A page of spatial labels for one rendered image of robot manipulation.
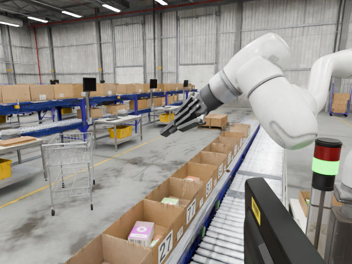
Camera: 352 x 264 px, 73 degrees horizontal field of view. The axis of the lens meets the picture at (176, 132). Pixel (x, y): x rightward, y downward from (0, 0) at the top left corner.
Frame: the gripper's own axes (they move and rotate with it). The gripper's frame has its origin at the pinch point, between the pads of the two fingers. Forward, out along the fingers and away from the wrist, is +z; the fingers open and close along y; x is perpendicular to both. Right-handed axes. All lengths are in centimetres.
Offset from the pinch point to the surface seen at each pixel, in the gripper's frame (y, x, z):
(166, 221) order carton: -3, -60, 67
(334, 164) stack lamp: -28.7, -10.3, -35.5
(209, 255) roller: -24, -84, 58
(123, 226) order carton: -6, -34, 76
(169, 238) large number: -18, -46, 52
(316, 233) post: -38.8, -18.7, -23.6
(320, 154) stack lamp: -26.3, -8.3, -34.3
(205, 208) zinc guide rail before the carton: 8, -93, 59
